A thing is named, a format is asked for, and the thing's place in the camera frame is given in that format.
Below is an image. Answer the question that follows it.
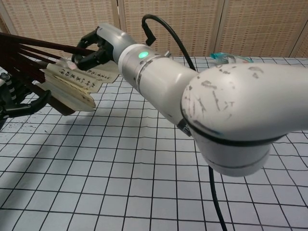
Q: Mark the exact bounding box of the white checked tablecloth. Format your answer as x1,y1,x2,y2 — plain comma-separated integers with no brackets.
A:
0,55,308,231

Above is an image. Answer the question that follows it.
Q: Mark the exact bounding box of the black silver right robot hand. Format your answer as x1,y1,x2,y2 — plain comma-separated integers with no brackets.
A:
71,23,135,71

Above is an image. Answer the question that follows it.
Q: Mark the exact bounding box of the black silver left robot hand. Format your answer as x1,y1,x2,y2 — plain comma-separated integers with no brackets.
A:
0,72,52,126

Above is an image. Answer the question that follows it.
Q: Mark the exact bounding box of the folding paper fan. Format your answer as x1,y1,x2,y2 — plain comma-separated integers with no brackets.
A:
0,32,120,116

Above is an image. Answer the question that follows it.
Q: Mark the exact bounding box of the teal snack package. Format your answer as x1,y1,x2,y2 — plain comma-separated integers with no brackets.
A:
210,52,253,65

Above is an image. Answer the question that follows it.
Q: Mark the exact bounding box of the bamboo screen panel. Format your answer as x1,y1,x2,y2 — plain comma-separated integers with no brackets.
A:
119,0,226,58
292,33,308,58
0,0,122,52
218,0,308,58

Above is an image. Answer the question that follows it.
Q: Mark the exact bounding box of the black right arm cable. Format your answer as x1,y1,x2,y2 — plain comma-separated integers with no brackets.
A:
141,14,228,231

